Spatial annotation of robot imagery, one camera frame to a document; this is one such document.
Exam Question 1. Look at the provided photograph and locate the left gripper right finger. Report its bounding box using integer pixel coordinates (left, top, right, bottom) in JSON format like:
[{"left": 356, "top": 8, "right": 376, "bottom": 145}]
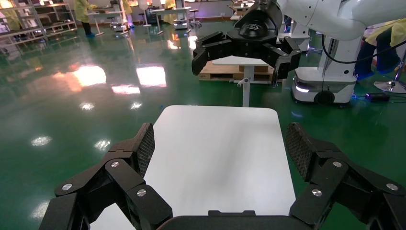
[{"left": 284, "top": 122, "right": 406, "bottom": 230}]

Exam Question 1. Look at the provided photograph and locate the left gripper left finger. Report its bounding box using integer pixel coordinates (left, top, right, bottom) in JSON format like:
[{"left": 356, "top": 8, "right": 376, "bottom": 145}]
[{"left": 38, "top": 122, "right": 173, "bottom": 230}]

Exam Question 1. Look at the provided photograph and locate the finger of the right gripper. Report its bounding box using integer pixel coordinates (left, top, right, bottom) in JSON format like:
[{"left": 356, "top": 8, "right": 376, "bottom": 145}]
[
  {"left": 191, "top": 31, "right": 242, "bottom": 76},
  {"left": 261, "top": 35, "right": 303, "bottom": 87}
]

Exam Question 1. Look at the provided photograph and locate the metal chair base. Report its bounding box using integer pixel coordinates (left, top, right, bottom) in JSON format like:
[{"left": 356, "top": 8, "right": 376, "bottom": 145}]
[{"left": 373, "top": 50, "right": 406, "bottom": 94}]

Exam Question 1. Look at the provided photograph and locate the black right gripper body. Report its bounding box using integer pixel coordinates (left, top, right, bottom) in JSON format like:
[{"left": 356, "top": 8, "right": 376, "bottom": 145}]
[{"left": 233, "top": 0, "right": 283, "bottom": 59}]

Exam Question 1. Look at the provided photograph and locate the white work table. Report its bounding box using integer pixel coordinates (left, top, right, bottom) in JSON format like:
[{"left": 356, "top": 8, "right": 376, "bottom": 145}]
[
  {"left": 86, "top": 10, "right": 129, "bottom": 36},
  {"left": 149, "top": 6, "right": 193, "bottom": 35}
]

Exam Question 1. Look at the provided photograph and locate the black power adapter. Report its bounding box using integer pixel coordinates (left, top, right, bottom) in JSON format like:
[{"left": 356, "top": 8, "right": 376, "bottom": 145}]
[{"left": 364, "top": 92, "right": 391, "bottom": 103}]

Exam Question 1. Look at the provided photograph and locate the metal shelving rack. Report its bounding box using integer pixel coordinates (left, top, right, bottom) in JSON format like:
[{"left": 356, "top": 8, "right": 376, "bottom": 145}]
[{"left": 0, "top": 1, "right": 78, "bottom": 44}]

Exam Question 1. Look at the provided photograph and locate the round stool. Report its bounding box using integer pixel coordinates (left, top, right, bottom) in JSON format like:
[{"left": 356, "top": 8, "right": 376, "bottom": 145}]
[{"left": 189, "top": 8, "right": 203, "bottom": 29}]

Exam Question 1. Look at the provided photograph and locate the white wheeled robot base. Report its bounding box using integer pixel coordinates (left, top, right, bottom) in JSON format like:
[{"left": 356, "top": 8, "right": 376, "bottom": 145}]
[{"left": 291, "top": 34, "right": 362, "bottom": 105}]

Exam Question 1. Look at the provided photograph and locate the person in yellow coat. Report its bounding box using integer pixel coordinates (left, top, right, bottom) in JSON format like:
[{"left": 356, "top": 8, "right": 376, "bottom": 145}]
[
  {"left": 121, "top": 0, "right": 135, "bottom": 29},
  {"left": 74, "top": 0, "right": 97, "bottom": 38},
  {"left": 354, "top": 18, "right": 406, "bottom": 81},
  {"left": 4, "top": 8, "right": 23, "bottom": 32}
]

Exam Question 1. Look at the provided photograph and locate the wooden pallet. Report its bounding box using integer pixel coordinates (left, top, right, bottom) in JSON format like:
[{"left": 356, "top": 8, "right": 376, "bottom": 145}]
[{"left": 199, "top": 61, "right": 280, "bottom": 85}]

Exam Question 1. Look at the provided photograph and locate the black hanging cable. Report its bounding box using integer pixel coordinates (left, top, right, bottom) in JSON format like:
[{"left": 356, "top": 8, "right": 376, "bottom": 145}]
[{"left": 321, "top": 33, "right": 406, "bottom": 65}]

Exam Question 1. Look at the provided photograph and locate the white pedestal table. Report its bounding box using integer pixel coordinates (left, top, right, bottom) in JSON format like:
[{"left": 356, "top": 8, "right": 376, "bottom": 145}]
[{"left": 212, "top": 56, "right": 270, "bottom": 108}]

